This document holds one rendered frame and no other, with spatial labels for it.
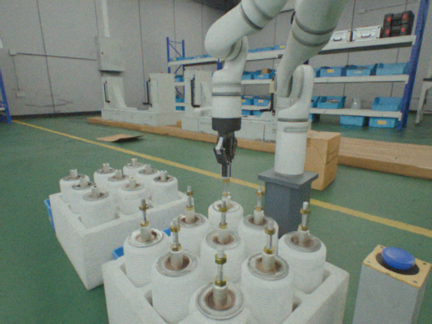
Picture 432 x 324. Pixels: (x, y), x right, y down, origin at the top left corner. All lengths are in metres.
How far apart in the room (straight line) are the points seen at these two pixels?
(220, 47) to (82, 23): 6.86
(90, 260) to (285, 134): 0.67
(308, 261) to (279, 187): 0.32
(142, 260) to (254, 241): 0.25
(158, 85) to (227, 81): 3.19
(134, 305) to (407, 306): 0.44
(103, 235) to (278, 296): 0.53
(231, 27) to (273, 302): 0.53
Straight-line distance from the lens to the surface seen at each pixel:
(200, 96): 3.32
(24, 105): 6.82
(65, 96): 7.05
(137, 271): 0.60
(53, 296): 0.95
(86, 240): 0.84
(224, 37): 0.62
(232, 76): 0.64
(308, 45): 0.66
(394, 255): 0.47
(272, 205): 0.87
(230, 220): 0.70
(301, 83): 0.80
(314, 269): 0.59
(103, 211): 0.85
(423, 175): 2.21
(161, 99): 3.82
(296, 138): 0.81
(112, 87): 5.03
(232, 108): 0.63
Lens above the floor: 0.56
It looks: 15 degrees down
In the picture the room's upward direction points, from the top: straight up
